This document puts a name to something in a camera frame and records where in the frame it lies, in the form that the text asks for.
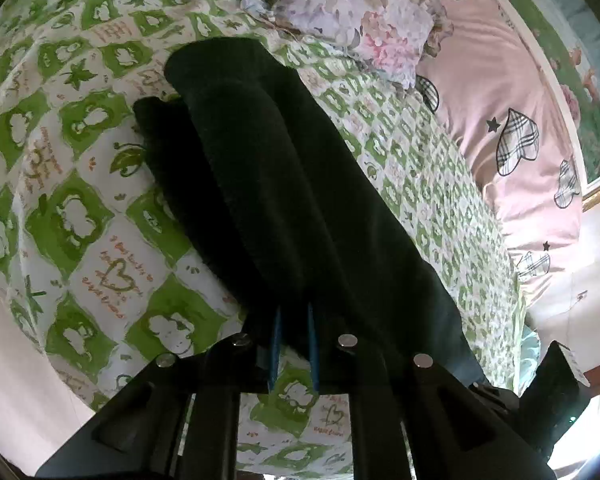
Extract dark green pants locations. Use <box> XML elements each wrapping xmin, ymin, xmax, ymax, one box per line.
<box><xmin>133</xmin><ymin>38</ymin><xmax>487</xmax><ymax>386</ymax></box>

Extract pink quilt with plaid hearts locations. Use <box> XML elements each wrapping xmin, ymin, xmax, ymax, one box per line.
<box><xmin>400</xmin><ymin>0</ymin><xmax>586</xmax><ymax>306</ymax></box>

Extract green patterned bed sheet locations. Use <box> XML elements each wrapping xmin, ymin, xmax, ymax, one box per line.
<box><xmin>0</xmin><ymin>0</ymin><xmax>541</xmax><ymax>480</ymax></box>

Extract floral ruffled pillow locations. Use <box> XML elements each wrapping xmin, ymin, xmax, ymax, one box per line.
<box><xmin>241</xmin><ymin>0</ymin><xmax>453</xmax><ymax>90</ymax></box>

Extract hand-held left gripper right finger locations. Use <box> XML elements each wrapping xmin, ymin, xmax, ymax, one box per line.
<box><xmin>307</xmin><ymin>302</ymin><xmax>558</xmax><ymax>480</ymax></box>

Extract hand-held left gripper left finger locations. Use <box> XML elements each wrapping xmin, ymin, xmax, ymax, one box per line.
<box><xmin>34</xmin><ymin>306</ymin><xmax>284</xmax><ymax>480</ymax></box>

